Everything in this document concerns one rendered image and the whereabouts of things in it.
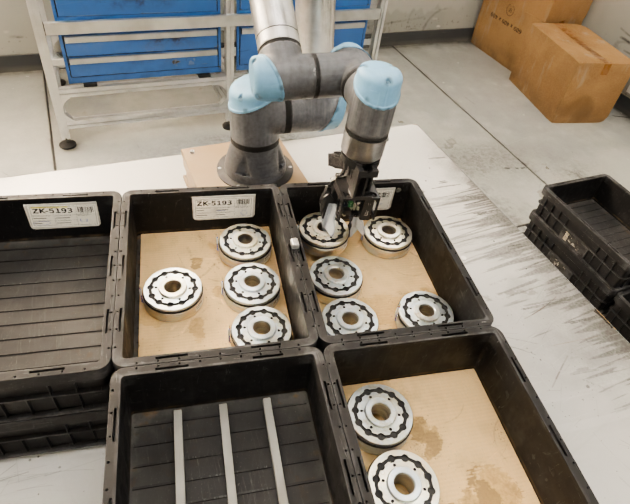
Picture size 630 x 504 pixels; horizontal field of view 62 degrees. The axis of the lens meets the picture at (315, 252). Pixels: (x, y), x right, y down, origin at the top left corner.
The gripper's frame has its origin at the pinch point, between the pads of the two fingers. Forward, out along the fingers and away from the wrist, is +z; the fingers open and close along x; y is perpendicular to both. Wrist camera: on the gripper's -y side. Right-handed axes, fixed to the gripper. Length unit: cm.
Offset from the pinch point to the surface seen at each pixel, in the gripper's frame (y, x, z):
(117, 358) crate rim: 30, -41, -4
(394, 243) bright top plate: 3.8, 11.3, 0.9
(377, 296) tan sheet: 15.0, 4.7, 4.0
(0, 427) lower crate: 31, -58, 8
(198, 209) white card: -7.0, -27.6, -0.4
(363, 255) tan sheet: 3.8, 5.2, 4.0
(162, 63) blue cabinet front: -177, -34, 49
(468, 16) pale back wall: -305, 195, 61
